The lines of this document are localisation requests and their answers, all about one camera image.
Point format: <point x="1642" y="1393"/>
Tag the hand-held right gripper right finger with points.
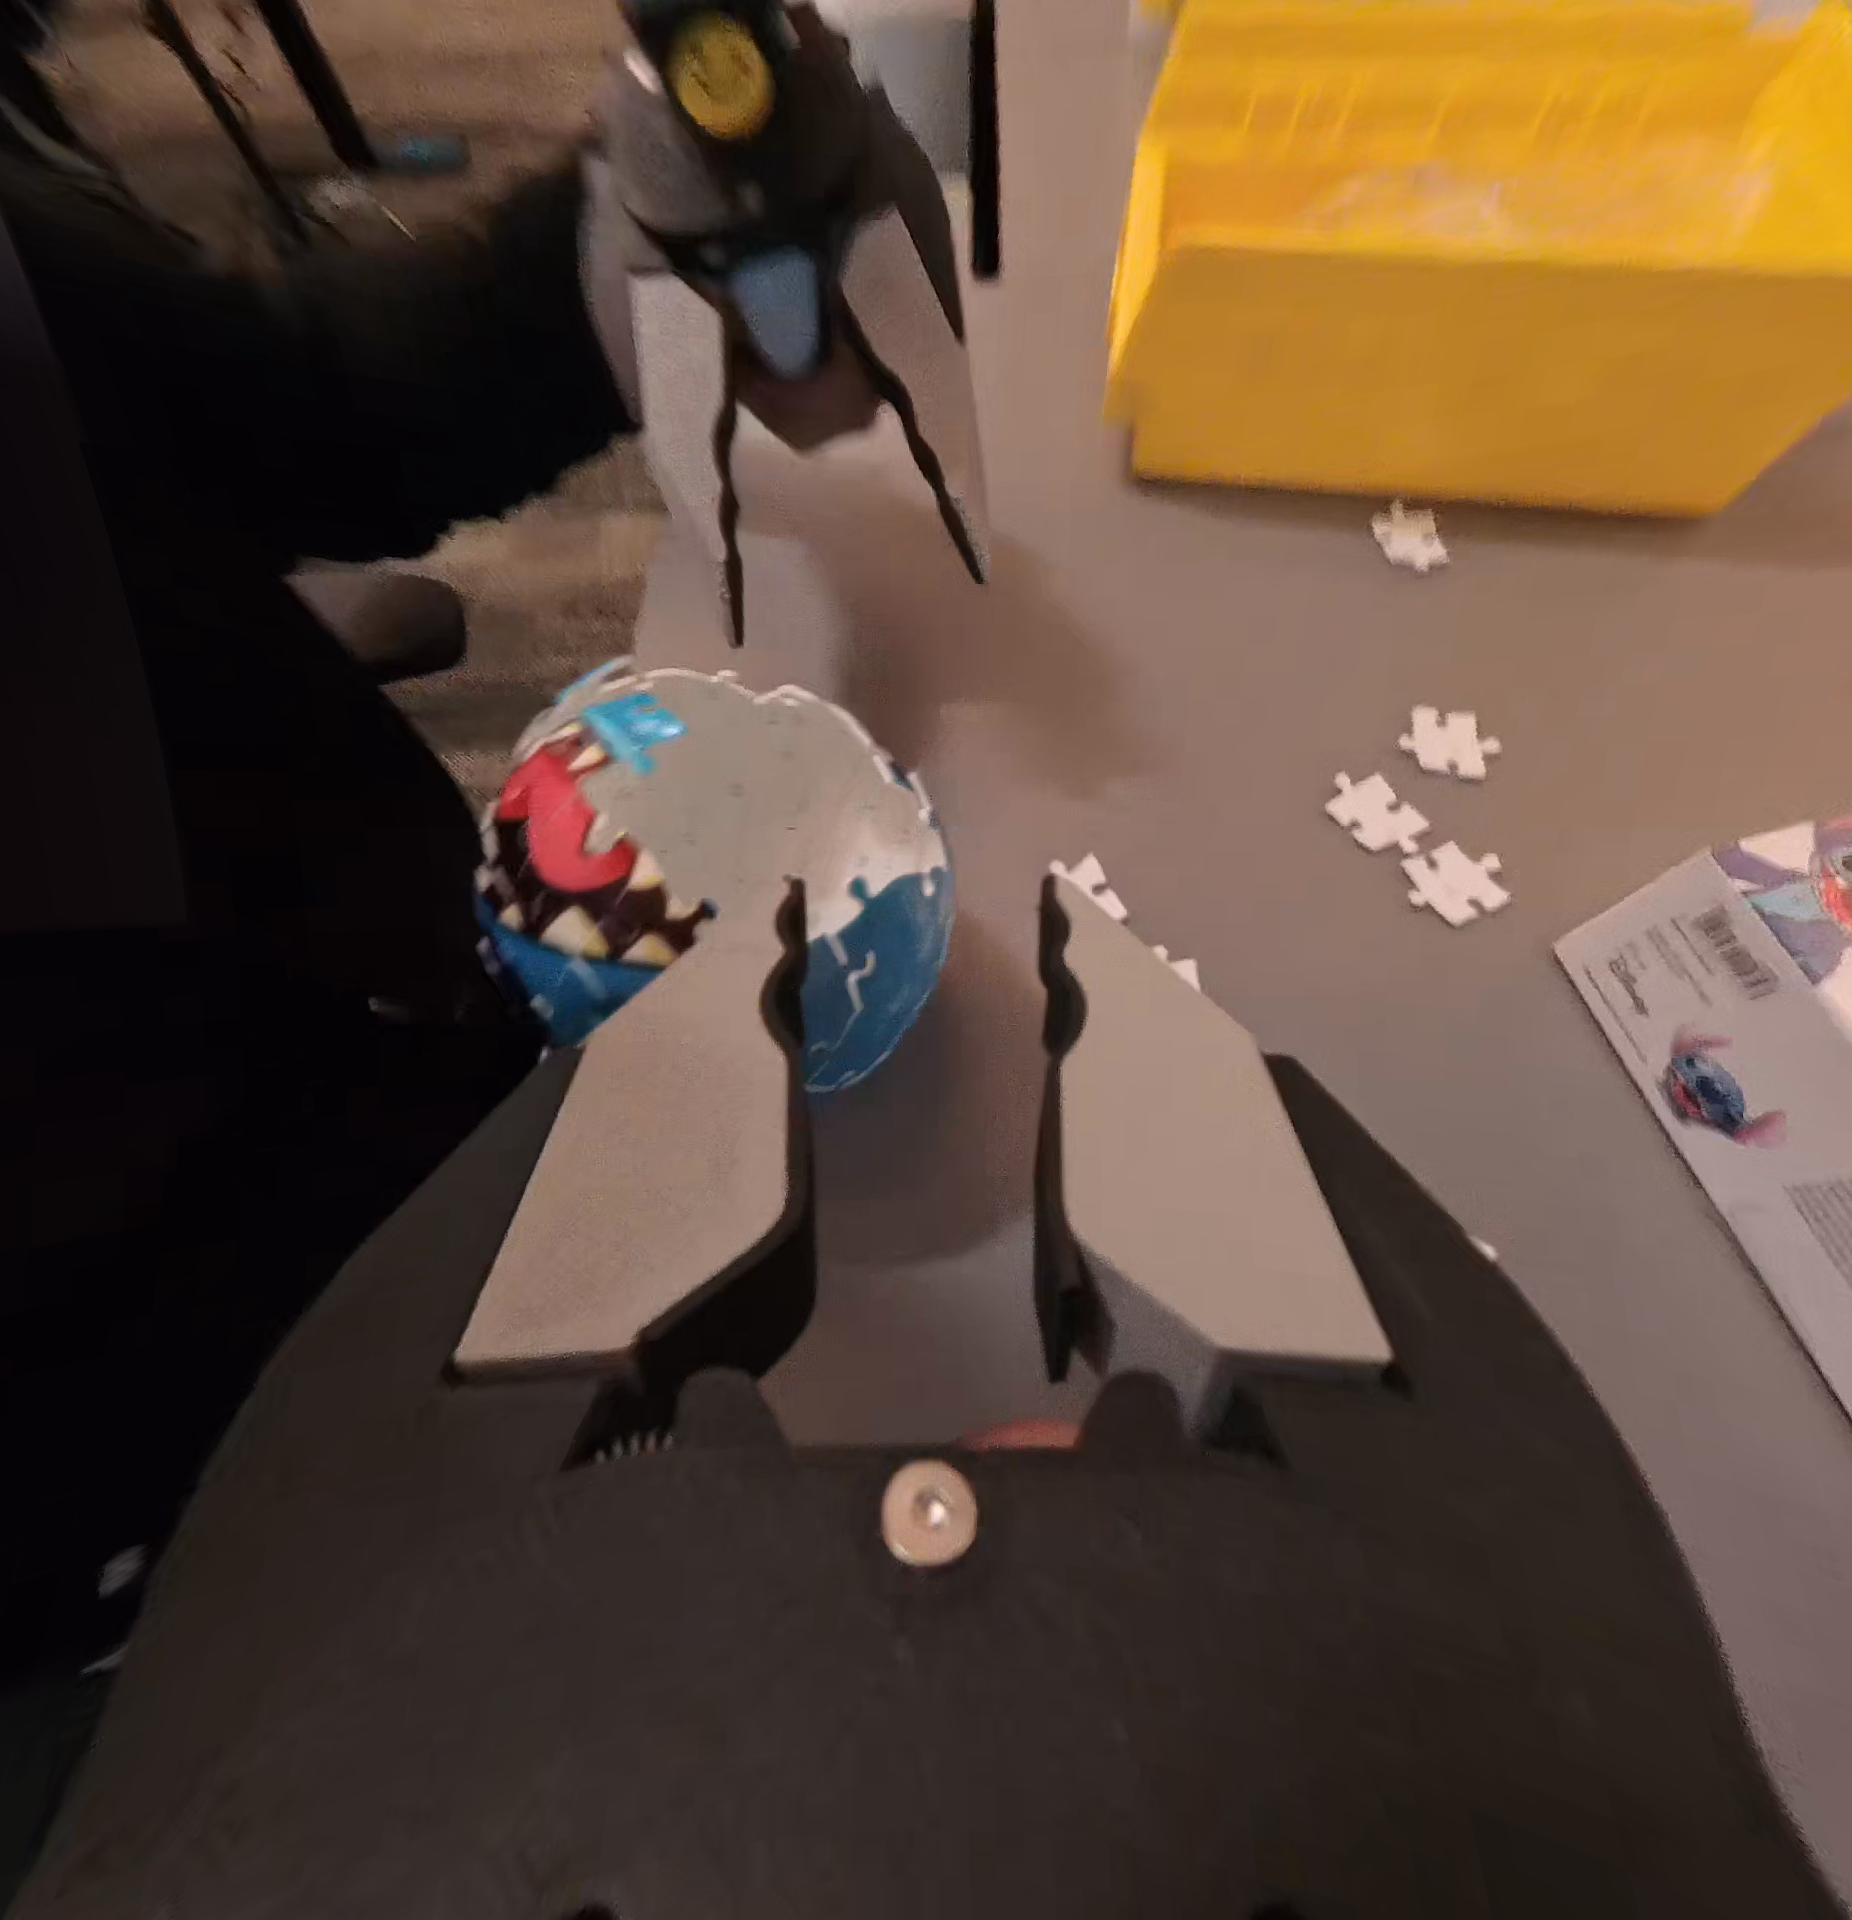
<point x="1212" y="1185"/>

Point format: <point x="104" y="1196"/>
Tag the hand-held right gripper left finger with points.
<point x="642" y="1185"/>

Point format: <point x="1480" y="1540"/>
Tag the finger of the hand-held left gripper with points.
<point x="927" y="375"/>
<point x="680" y="434"/>

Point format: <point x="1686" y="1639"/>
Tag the blue monster puzzle ball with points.
<point x="718" y="809"/>

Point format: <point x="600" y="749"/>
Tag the person's left forearm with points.
<point x="340" y="390"/>

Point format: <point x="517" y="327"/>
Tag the white loose puzzle piece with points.
<point x="1450" y="743"/>
<point x="1178" y="969"/>
<point x="1092" y="884"/>
<point x="1377" y="813"/>
<point x="1457" y="882"/>
<point x="1409" y="536"/>

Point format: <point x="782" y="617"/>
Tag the person's left hand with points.
<point x="820" y="397"/>

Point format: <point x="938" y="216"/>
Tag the dark mesh chair armrest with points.
<point x="394" y="622"/>

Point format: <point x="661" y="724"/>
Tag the black tripod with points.
<point x="252" y="76"/>

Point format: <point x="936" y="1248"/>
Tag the yellow plastic bin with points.
<point x="1466" y="301"/>

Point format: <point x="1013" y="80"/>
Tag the clear plastic bag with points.
<point x="1466" y="187"/>

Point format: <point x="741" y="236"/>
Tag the person's black top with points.
<point x="115" y="900"/>

